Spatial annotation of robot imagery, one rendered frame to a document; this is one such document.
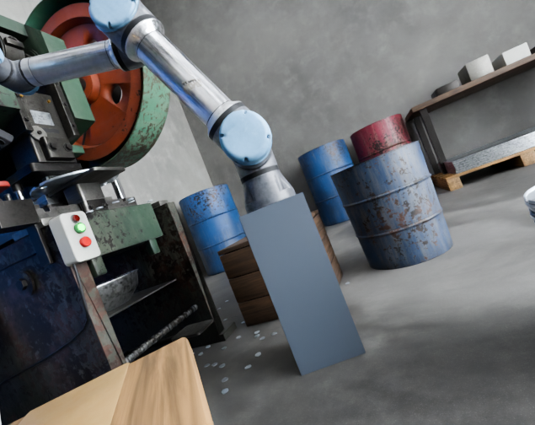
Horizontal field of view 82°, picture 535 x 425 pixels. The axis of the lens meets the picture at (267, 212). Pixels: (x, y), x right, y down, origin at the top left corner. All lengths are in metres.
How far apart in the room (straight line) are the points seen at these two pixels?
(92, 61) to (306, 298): 0.87
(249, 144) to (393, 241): 0.88
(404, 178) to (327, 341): 0.77
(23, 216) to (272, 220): 0.65
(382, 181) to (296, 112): 3.08
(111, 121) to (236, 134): 1.09
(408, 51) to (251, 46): 1.99
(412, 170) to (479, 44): 3.17
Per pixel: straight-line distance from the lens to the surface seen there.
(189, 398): 0.28
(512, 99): 4.41
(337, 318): 0.86
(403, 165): 1.38
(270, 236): 0.80
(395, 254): 1.42
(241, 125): 0.71
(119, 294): 1.25
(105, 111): 1.76
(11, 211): 1.01
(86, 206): 1.24
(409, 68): 4.30
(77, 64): 1.08
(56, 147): 1.36
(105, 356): 1.01
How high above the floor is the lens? 0.44
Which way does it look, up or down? level
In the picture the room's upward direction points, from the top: 22 degrees counter-clockwise
